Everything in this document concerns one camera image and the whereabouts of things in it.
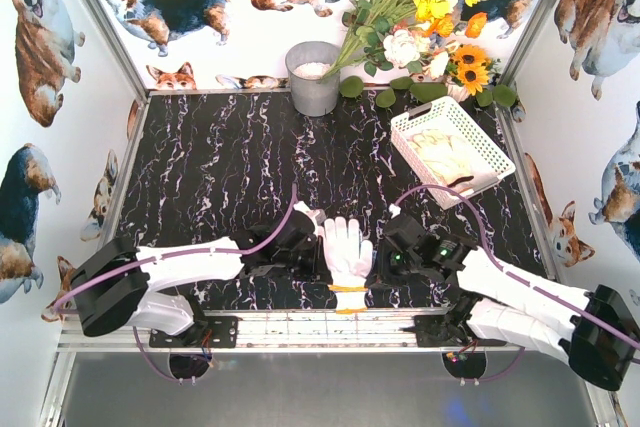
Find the blue dotted glove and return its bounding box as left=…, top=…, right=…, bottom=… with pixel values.
left=319, top=217, right=373, bottom=292
left=334, top=289, right=367, bottom=315

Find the cream rubber glove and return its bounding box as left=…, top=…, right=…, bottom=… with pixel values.
left=409, top=129, right=474, bottom=188

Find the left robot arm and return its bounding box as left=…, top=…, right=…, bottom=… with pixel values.
left=71, top=203, right=329, bottom=342

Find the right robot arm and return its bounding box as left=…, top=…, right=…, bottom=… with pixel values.
left=375, top=214, right=639, bottom=392

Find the white plastic storage basket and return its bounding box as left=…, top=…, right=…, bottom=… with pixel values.
left=391, top=96, right=515, bottom=210

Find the grey metal bucket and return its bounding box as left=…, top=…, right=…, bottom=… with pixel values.
left=285, top=41, right=340, bottom=117

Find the artificial flower bouquet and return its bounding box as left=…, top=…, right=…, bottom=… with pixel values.
left=323, top=0, right=517, bottom=108

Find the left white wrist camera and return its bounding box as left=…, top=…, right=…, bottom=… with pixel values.
left=293, top=201, right=326, bottom=227

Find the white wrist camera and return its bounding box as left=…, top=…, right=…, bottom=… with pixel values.
left=293, top=201, right=326, bottom=227
left=388, top=204, right=402, bottom=218

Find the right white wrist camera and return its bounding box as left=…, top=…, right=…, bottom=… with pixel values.
left=388, top=204, right=402, bottom=218

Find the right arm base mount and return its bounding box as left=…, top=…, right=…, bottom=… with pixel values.
left=401, top=315, right=477, bottom=347

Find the aluminium front rail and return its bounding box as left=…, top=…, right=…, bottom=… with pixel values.
left=57, top=304, right=565, bottom=357

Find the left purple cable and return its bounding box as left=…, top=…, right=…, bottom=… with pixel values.
left=52, top=182, right=300, bottom=316

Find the purple cable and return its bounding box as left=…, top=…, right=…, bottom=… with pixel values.
left=388, top=184, right=640, bottom=366
left=52, top=182, right=300, bottom=316

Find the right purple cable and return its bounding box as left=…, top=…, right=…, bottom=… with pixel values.
left=388, top=184, right=640, bottom=366

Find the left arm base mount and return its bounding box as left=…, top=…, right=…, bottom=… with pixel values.
left=149, top=315, right=239, bottom=348

